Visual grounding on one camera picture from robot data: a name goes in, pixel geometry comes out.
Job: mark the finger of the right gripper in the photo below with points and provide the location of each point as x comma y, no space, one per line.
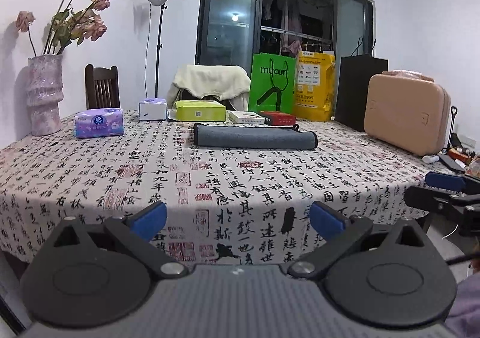
458,183

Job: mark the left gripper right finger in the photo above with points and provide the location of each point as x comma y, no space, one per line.
384,276

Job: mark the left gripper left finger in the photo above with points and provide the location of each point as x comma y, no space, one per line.
89,275

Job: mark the purple and grey towel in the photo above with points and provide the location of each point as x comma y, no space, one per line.
253,137

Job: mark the beige hard case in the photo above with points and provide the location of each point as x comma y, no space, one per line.
408,112

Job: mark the calligraphy print tablecloth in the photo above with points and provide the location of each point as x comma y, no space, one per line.
224,205

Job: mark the black paper bag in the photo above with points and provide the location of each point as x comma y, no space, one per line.
355,72

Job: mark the yellow paper bag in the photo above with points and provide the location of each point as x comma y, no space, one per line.
314,86

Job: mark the white purple tissue pack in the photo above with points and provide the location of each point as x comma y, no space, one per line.
153,110

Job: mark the dark wooden chair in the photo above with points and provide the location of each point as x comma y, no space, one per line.
102,87

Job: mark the pink textured vase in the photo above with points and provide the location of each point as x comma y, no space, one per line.
44,91

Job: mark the red flat box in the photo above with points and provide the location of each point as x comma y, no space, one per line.
277,118

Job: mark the lime green box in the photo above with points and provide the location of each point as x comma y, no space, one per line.
197,111

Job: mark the green mucun paper bag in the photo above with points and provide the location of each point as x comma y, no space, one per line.
272,83

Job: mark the white flat box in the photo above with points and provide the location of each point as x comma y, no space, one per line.
245,117

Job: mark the cream cloth on chair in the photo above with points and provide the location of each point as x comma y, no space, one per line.
220,82

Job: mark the dried pink flowers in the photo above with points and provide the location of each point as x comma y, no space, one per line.
70,26

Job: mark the dark framed window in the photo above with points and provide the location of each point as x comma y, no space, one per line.
231,32

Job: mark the black light stand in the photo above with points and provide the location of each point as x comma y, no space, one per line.
162,6

